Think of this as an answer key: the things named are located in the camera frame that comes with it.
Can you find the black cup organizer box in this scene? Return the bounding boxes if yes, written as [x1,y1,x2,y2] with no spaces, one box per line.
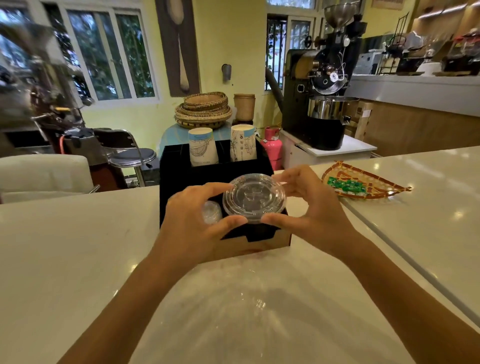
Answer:
[159,139,292,263]

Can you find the person's left forearm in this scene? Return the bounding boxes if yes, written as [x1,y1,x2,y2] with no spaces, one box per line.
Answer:
[56,255,200,364]

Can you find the barred window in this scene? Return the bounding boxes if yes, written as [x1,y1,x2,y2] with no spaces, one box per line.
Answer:
[265,14,316,92]

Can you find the blue printed paper cup stack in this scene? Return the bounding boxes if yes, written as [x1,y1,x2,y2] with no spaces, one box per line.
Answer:
[188,127,219,167]

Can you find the white roaster stand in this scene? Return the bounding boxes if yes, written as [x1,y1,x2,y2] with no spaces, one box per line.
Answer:
[279,129,378,170]

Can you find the person's right hand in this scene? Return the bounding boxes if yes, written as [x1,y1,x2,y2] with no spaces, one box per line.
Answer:
[260,164,371,264]

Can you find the black coffee roaster machine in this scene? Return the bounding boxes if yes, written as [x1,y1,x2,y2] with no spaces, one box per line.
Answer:
[282,2,368,151]

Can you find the black wire rack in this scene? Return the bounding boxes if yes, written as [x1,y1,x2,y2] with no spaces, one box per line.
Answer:
[378,12,410,76]

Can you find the brown spoon wall picture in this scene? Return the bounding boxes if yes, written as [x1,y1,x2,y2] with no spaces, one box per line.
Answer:
[154,0,202,98]

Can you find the light blue table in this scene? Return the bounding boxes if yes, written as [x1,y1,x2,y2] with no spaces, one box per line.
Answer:
[159,121,260,159]

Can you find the person's right forearm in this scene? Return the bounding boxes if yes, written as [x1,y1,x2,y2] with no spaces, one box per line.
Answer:
[343,234,480,364]

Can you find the tall woven cylinder basket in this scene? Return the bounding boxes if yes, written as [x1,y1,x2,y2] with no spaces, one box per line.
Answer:
[233,94,256,122]

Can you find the metal stool with dark seat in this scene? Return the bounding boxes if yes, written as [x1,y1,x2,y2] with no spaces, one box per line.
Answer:
[92,128,158,188]

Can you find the wood fronted bar counter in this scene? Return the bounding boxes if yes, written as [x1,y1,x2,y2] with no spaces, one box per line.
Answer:
[344,74,480,158]

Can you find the white countertop appliance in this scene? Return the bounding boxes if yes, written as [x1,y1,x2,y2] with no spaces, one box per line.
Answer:
[353,52,384,75]

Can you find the stack of clear plastic lids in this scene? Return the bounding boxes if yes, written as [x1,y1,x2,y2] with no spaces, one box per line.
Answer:
[222,173,287,225]

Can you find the green packets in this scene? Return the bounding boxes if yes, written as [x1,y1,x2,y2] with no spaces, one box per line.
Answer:
[327,176,368,196]

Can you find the pink gas cylinder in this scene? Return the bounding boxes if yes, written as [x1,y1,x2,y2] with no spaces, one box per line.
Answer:
[261,127,284,172]

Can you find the round woven flat basket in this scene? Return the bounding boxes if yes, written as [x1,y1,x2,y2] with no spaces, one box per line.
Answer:
[183,92,229,111]
[174,115,228,130]
[175,103,233,122]

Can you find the boat shaped woven tray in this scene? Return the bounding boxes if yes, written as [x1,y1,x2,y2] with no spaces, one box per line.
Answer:
[321,161,413,200]

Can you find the person's left hand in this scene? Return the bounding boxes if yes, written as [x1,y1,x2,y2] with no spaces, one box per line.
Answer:
[148,182,249,271]

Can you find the leaf printed paper cup stack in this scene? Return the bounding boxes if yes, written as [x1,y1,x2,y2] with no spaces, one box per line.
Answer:
[230,124,258,163]

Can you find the black exhaust pipe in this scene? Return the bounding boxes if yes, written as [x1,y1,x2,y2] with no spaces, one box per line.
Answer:
[265,67,285,114]

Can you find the dark coffee equipment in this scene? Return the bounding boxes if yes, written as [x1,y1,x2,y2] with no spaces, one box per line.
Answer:
[439,30,480,76]

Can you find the large white framed window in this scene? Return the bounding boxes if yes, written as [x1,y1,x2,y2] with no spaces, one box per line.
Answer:
[37,1,160,110]

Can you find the white armchair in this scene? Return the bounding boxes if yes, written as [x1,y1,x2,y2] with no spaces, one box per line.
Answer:
[0,154,100,205]

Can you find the cardboard box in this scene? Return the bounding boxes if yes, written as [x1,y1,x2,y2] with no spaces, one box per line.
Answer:
[344,100,375,142]

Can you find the small clear plastic lids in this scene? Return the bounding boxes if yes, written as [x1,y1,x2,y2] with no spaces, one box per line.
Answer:
[202,200,223,226]

